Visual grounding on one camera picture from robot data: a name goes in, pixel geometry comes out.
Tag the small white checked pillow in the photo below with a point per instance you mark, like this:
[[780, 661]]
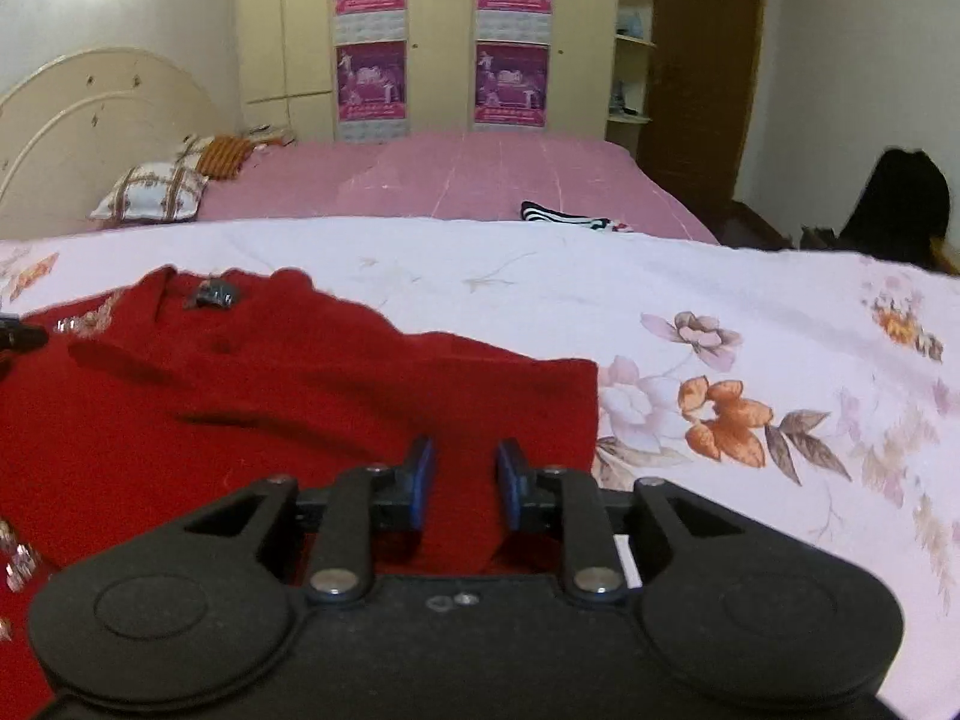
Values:
[[193, 150]]

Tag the cream curved headboard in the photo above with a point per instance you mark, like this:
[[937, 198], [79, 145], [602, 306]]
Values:
[[75, 112]]

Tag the cream wardrobe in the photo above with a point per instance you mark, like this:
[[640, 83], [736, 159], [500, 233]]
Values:
[[439, 37]]

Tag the red knit sweater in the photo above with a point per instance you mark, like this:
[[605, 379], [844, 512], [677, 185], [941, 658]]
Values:
[[262, 405]]

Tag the black white striped cloth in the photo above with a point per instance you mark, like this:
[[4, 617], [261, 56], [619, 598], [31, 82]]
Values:
[[562, 216]]

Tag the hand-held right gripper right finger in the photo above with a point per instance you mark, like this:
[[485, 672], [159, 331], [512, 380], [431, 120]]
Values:
[[510, 484]]

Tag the white floral blanket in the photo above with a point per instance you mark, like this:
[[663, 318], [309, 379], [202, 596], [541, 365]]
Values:
[[750, 360]]

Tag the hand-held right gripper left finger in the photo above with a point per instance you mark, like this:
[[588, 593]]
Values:
[[421, 480]]

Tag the pink bed sheet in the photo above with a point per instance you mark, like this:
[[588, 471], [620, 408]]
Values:
[[480, 172]]

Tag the brown wooden door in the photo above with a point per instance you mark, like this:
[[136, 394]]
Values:
[[705, 75]]

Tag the cream corner shelf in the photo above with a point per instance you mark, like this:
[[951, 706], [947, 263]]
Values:
[[634, 52]]

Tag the orange striped cushion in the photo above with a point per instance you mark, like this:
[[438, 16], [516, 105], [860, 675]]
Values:
[[225, 156]]

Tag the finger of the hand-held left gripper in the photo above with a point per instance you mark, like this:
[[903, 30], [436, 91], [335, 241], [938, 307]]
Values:
[[22, 335]]

